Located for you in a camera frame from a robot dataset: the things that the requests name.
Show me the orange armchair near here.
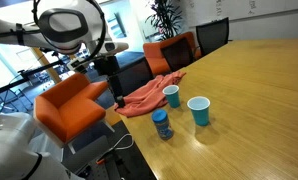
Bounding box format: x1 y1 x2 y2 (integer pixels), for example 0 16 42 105
33 73 114 153

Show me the salmon pink cloth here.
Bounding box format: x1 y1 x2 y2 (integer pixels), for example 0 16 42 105
114 71 186 117

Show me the dark green potted plant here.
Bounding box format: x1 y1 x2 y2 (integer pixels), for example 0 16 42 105
146 0 182 40

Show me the orange armchair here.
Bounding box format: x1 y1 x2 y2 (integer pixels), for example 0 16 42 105
33 73 114 153
143 31 203 75

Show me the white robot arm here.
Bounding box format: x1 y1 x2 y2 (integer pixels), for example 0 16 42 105
0 0 128 180

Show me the black mesh office chair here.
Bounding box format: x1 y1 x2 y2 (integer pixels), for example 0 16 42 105
196 17 229 55

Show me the teal plastic cup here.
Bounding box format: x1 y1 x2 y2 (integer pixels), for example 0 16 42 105
187 96 210 126
163 85 180 108

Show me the blue lidded jar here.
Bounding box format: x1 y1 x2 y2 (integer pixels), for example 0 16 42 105
151 109 173 140

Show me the orange armchair far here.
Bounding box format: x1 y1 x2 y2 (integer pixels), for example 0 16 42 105
143 31 203 75

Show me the white cable on floor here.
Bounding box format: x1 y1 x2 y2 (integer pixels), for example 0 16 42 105
105 133 135 158

